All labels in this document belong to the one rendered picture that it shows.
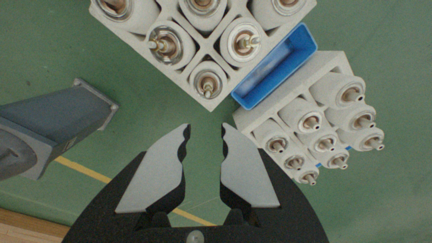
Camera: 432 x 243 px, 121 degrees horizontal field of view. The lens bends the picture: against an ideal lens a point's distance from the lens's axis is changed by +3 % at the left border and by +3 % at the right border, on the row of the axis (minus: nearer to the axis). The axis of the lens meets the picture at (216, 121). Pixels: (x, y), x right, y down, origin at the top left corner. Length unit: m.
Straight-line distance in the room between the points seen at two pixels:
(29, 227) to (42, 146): 1.42
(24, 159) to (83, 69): 0.37
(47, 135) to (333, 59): 0.84
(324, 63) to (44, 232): 2.12
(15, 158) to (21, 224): 1.39
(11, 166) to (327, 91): 0.84
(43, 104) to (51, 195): 1.01
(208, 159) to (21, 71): 0.91
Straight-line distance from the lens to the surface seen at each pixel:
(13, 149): 0.58
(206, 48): 0.39
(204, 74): 0.32
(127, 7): 0.36
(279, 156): 0.54
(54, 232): 1.94
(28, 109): 0.63
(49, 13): 0.80
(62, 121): 0.62
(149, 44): 0.25
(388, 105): 1.11
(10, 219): 1.97
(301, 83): 0.50
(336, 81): 0.49
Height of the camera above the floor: 0.57
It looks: 61 degrees down
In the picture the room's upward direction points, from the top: 175 degrees clockwise
